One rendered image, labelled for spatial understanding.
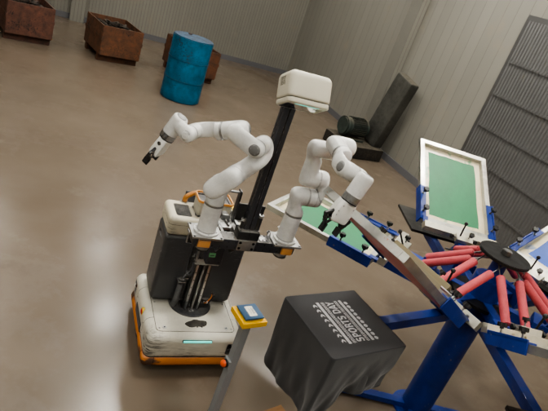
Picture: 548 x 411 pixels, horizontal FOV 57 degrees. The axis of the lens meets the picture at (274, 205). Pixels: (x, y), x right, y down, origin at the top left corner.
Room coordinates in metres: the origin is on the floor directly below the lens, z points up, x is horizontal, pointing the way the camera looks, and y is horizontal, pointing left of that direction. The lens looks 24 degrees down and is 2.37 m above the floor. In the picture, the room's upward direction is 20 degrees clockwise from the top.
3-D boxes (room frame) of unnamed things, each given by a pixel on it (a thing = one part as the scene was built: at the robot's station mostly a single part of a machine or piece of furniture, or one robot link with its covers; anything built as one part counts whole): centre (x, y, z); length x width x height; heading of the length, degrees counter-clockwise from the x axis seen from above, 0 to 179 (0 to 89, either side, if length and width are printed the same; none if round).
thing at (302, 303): (2.16, -0.53, 0.95); 0.48 x 0.44 x 0.01; 128
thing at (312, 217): (3.19, -0.56, 1.05); 1.08 x 0.61 x 0.23; 68
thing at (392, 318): (2.47, -0.92, 0.89); 1.24 x 0.06 x 0.06; 128
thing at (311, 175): (2.41, -0.14, 1.54); 0.19 x 0.14 x 0.37; 114
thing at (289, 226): (2.43, -0.11, 1.21); 0.16 x 0.13 x 0.15; 28
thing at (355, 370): (2.00, -0.67, 0.74); 0.46 x 0.04 x 0.42; 128
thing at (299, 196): (2.42, -0.12, 1.37); 0.13 x 0.10 x 0.16; 114
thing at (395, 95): (8.76, -0.98, 0.76); 0.91 x 0.90 x 1.53; 118
